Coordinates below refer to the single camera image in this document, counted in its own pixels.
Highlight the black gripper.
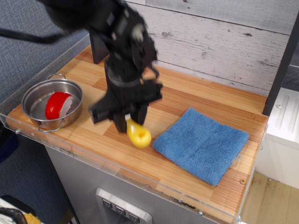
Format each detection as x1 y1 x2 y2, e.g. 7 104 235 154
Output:
89 59 163 133

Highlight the yellow handled toy knife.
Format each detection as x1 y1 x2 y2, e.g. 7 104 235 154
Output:
125 114 152 148

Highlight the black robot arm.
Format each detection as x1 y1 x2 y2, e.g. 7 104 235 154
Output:
43 0 162 133

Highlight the red white toy food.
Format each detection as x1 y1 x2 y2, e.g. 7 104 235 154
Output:
45 92 73 120

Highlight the clear acrylic table guard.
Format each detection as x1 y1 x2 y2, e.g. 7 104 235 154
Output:
0 37 268 224

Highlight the blue folded cloth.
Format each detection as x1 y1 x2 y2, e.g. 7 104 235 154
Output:
153 108 249 186

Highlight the silver cabinet control panel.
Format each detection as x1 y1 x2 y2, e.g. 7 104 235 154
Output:
95 188 153 224

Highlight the small steel pot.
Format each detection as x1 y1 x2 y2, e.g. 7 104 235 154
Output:
21 74 83 133

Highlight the black yellow woven object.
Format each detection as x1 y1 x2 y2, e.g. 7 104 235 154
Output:
0 207 42 224

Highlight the white ridged side counter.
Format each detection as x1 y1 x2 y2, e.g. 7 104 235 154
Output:
266 88 299 149

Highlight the dark left frame post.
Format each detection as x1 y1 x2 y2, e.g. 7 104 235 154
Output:
89 30 109 64

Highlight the dark frame post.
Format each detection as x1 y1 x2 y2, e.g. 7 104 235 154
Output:
262 14 299 116
89 30 109 64

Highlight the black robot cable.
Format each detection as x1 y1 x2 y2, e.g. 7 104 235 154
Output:
0 28 71 44

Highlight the dark right frame post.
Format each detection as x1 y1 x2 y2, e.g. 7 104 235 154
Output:
262 14 299 116

